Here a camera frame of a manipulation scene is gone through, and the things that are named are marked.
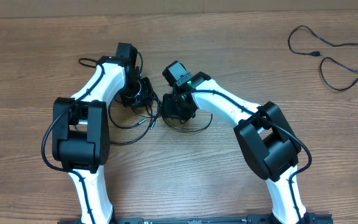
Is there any black cables bundle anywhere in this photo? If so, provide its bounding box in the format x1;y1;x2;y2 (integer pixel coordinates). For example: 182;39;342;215
107;91;214;146

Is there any separated black usb cable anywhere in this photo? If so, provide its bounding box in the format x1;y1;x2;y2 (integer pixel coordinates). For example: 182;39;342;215
287;25;358;92

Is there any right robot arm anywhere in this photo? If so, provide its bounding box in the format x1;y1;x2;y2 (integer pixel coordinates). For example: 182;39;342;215
162;61;306;223

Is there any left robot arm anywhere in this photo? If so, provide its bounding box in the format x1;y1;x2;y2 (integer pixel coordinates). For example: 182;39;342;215
47;42;153;223

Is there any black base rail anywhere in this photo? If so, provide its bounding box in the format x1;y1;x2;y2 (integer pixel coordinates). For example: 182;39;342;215
57;213;334;224

